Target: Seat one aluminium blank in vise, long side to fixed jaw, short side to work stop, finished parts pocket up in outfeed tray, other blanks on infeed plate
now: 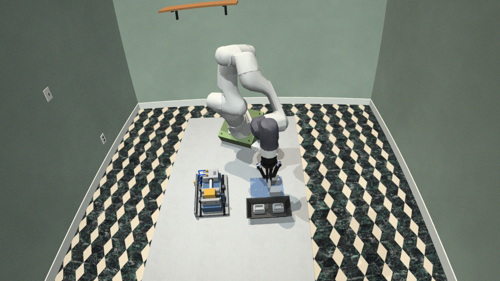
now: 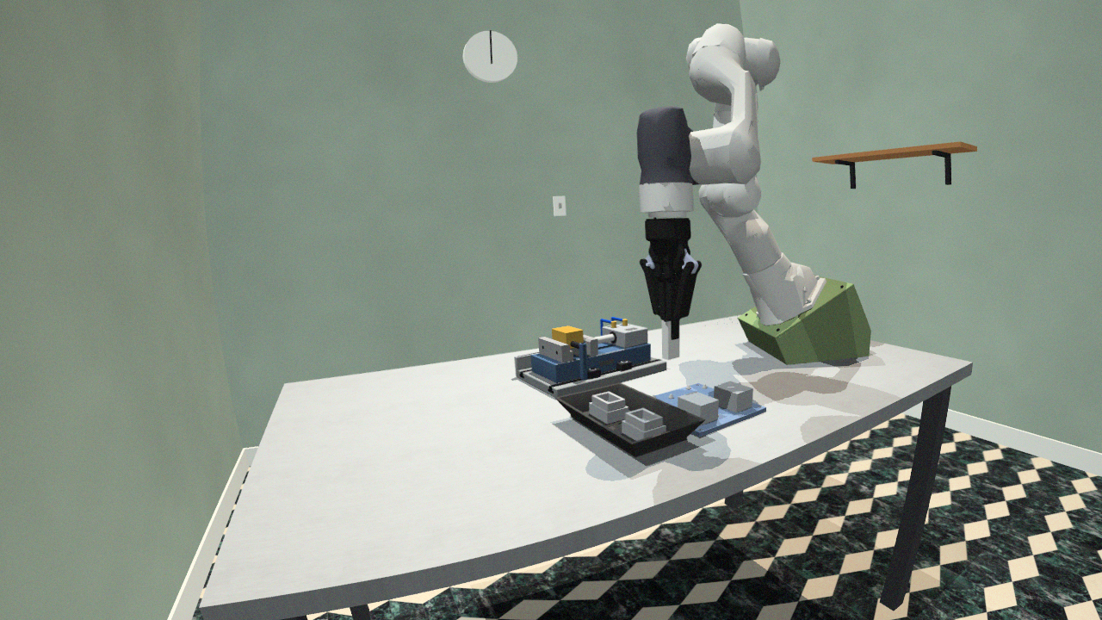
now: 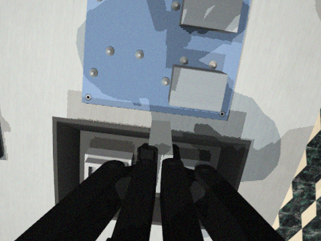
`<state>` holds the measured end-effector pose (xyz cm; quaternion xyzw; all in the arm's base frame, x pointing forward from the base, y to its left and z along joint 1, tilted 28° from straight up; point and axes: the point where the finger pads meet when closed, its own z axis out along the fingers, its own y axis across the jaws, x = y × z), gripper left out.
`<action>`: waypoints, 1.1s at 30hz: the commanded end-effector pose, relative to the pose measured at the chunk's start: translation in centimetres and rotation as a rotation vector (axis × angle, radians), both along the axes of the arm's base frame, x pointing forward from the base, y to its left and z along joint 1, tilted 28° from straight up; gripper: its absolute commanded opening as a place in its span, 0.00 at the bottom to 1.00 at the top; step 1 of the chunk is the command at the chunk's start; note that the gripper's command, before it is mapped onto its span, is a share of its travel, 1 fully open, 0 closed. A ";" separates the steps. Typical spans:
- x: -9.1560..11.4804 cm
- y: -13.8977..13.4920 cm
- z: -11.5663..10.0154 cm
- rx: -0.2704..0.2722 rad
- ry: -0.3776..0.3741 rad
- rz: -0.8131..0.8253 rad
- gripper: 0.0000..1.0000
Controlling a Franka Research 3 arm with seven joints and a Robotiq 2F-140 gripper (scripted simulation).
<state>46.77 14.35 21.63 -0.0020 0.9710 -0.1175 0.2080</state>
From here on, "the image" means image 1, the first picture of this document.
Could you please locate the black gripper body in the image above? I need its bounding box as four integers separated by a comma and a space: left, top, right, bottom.
260, 156, 278, 168

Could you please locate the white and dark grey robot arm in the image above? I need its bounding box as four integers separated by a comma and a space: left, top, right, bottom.
206, 44, 289, 158

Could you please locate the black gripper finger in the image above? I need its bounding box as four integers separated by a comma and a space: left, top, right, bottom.
269, 161, 282, 187
256, 163, 269, 188

